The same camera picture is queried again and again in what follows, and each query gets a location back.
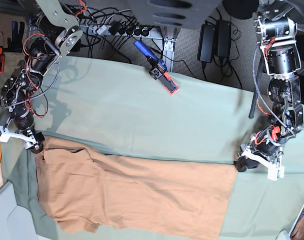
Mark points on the blue orange bar clamp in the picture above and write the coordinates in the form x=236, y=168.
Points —
x=158, y=68

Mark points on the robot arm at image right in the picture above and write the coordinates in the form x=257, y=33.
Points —
x=276, y=86

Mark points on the white power strip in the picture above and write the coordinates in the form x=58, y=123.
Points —
x=119, y=30

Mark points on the tan T-shirt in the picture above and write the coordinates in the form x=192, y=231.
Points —
x=81, y=189

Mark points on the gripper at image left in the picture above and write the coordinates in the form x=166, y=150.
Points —
x=26, y=126

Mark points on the white plastic bin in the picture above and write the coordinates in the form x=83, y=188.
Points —
x=16, y=222

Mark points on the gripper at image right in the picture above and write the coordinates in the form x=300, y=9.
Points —
x=264, y=144

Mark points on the green table cloth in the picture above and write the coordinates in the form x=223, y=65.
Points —
x=118, y=108

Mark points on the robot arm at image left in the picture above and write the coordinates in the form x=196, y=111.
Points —
x=58, y=31

